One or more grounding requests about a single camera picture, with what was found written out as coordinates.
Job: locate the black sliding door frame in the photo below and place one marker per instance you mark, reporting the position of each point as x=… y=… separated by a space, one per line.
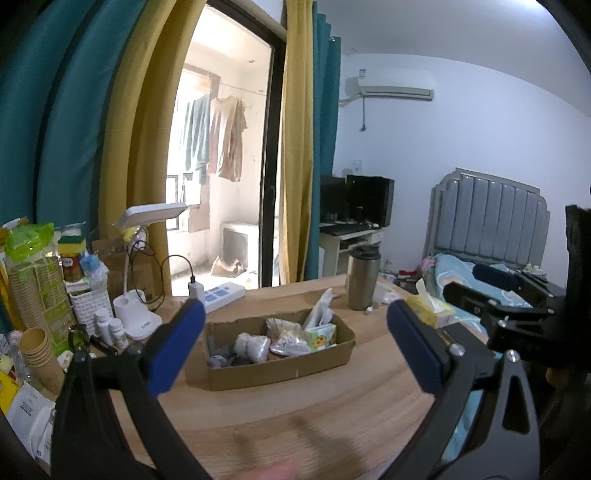
x=270 y=161

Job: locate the white fluffy cloth roll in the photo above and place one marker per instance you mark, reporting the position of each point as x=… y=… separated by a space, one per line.
x=251 y=347

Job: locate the white plastic basket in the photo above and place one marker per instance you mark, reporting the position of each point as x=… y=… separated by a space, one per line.
x=90 y=304

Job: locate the white power strip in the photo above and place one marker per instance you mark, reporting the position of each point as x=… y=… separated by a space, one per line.
x=221 y=295

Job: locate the white air conditioner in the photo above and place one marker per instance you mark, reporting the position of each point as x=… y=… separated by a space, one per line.
x=392 y=83

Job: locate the red label jar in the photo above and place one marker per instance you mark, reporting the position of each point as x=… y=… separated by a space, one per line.
x=71 y=268

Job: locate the cardboard scrap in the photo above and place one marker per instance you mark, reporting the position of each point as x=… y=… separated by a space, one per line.
x=226 y=267

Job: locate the grey soft cloth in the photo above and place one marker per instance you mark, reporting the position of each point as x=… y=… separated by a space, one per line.
x=217 y=361

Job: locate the white charger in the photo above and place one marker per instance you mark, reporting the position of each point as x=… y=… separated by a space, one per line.
x=196 y=290

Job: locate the green tissue pack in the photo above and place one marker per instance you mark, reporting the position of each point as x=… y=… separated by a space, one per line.
x=321 y=337

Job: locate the outdoor air conditioner unit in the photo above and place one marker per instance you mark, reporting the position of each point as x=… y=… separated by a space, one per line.
x=240 y=244

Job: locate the clear bag of cotton swabs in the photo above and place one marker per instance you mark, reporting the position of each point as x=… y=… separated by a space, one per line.
x=288 y=342

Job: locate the teal hanging shirt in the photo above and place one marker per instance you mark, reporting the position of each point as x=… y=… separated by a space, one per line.
x=196 y=134

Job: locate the yellow pink toy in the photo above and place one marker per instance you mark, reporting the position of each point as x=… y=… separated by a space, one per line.
x=131 y=233

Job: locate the black monitor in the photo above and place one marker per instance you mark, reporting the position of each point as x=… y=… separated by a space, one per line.
x=369 y=198

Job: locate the black computer tower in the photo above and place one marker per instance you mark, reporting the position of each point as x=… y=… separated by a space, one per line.
x=332 y=198

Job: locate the cardboard box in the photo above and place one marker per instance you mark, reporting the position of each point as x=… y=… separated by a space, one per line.
x=277 y=369

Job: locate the yellow packet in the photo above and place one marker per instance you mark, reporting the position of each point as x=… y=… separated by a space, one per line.
x=7 y=392

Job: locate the pack of scouring sponges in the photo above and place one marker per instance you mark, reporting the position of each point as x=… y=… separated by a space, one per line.
x=71 y=241

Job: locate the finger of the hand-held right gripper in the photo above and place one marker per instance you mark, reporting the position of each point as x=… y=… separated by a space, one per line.
x=496 y=277
x=466 y=297

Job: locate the grey padded headboard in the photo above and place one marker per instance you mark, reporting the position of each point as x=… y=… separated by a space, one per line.
x=489 y=217

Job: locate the green pack of paper cups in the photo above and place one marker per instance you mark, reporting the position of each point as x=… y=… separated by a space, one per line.
x=37 y=286

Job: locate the pink cloth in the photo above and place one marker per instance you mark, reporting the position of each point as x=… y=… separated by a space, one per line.
x=427 y=266

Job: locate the brown paper bag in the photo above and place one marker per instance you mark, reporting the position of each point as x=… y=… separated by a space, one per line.
x=115 y=263

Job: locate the black pen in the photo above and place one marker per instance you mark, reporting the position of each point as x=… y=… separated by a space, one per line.
x=105 y=345

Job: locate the black keyboard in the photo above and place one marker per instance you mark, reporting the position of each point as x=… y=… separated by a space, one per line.
x=341 y=228

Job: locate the yellow tissue box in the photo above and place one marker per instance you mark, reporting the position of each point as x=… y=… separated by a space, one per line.
x=429 y=314

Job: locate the yellow curtain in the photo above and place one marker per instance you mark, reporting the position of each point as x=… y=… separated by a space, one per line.
x=298 y=138
x=138 y=115

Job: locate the steel tumbler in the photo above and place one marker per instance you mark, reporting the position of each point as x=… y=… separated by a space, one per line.
x=362 y=286

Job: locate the stack of brown paper cups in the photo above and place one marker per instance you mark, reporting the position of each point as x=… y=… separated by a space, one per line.
x=39 y=360

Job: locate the teal curtain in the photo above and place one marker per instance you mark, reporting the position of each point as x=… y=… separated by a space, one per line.
x=60 y=138
x=325 y=115

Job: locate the crumpled clear plastic wrap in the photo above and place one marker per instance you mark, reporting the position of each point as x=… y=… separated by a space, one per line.
x=384 y=293

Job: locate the beige hanging shirt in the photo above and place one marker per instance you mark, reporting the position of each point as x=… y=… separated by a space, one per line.
x=228 y=138

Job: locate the blue white packet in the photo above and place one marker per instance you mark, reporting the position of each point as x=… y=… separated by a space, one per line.
x=92 y=268

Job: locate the blue printed blanket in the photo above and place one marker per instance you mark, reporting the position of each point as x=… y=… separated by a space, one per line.
x=455 y=277

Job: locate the white desk lamp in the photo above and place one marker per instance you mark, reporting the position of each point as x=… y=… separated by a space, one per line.
x=138 y=319

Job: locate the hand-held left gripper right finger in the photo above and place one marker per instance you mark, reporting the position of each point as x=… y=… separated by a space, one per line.
x=415 y=350

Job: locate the white plastic pouch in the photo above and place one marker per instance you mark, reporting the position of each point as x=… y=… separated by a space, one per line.
x=32 y=415

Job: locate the white computer desk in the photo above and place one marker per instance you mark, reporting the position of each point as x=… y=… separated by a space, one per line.
x=330 y=258

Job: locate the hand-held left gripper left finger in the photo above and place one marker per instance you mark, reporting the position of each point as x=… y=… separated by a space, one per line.
x=175 y=344

